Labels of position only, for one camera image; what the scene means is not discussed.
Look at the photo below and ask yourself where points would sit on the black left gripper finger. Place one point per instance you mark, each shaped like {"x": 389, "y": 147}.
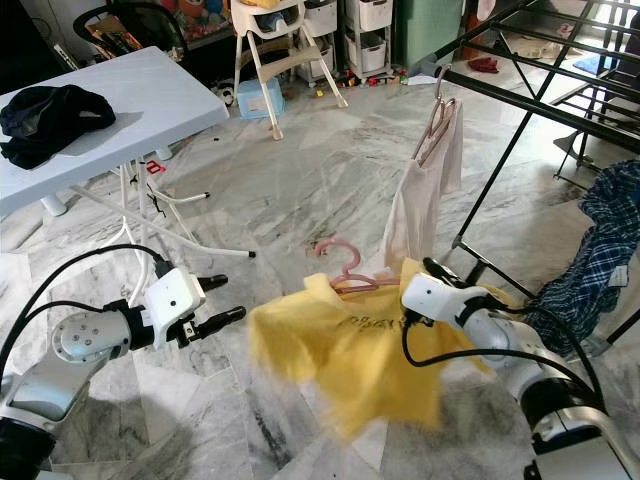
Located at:
{"x": 224, "y": 321}
{"x": 213, "y": 283}

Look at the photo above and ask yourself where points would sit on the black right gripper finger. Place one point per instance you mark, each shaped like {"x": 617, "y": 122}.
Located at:
{"x": 440, "y": 271}

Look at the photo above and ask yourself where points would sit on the pink plastic hanger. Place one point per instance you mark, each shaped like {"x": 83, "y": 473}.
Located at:
{"x": 365, "y": 287}

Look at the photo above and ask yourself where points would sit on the yellow printed t-shirt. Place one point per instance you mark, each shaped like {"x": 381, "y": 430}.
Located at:
{"x": 360, "y": 370}

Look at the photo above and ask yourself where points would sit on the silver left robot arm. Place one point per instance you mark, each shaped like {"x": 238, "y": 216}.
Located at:
{"x": 85, "y": 340}

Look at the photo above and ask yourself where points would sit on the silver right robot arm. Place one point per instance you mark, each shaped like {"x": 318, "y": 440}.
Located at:
{"x": 510, "y": 340}

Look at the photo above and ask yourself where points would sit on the dusky brown clothes hanger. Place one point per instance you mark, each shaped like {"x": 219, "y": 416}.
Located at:
{"x": 438, "y": 110}

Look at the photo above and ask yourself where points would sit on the cream white shirt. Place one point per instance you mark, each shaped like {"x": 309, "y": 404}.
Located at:
{"x": 420, "y": 200}

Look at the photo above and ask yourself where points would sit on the blue plaid shirt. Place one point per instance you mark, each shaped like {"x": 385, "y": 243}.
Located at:
{"x": 590, "y": 270}

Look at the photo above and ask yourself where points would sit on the light blue folding table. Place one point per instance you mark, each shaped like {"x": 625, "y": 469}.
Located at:
{"x": 140, "y": 110}

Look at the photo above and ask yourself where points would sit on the black metal drying rack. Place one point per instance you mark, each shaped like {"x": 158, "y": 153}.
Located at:
{"x": 530, "y": 106}

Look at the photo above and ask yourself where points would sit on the white paper strip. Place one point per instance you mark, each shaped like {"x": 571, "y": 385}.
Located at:
{"x": 422, "y": 79}

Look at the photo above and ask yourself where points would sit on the red cloth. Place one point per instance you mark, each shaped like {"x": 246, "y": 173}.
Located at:
{"x": 485, "y": 65}

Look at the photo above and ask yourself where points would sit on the black crumpled garment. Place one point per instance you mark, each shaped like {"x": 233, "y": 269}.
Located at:
{"x": 55, "y": 125}

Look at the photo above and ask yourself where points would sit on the white plastic drawer unit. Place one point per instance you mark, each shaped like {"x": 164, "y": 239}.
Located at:
{"x": 368, "y": 50}

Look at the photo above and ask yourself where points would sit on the green cabinet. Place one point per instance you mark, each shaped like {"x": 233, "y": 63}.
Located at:
{"x": 428, "y": 30}

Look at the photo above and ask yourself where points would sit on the black toy stroller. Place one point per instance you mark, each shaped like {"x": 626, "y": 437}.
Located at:
{"x": 120, "y": 40}

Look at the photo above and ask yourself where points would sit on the white baby high chair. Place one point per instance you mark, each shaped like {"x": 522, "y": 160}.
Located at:
{"x": 270, "y": 20}

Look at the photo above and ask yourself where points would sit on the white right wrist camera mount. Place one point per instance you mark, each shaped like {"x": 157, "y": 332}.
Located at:
{"x": 440, "y": 300}

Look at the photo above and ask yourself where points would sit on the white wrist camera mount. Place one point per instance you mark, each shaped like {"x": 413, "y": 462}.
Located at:
{"x": 175, "y": 300}
{"x": 440, "y": 300}

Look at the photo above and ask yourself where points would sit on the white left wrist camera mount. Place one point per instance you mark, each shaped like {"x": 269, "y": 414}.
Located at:
{"x": 175, "y": 300}

